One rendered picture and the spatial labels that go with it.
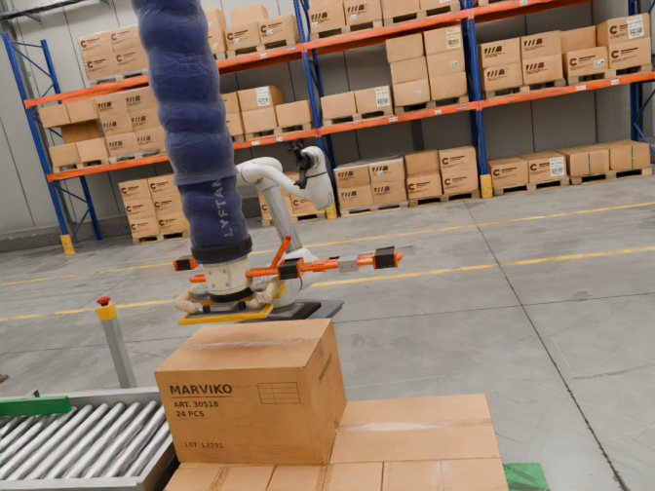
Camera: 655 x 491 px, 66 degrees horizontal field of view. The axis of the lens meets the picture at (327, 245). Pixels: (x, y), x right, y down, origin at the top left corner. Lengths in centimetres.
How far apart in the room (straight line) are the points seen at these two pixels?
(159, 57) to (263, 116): 744
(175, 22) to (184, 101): 24
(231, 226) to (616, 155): 823
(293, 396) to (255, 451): 30
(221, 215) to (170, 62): 52
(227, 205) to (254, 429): 82
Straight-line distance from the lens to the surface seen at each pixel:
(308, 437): 192
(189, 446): 215
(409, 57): 888
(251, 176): 261
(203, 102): 179
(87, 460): 249
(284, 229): 277
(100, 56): 1039
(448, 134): 1020
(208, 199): 179
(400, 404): 222
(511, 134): 1035
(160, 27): 181
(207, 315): 190
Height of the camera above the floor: 173
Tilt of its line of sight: 14 degrees down
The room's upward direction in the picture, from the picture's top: 10 degrees counter-clockwise
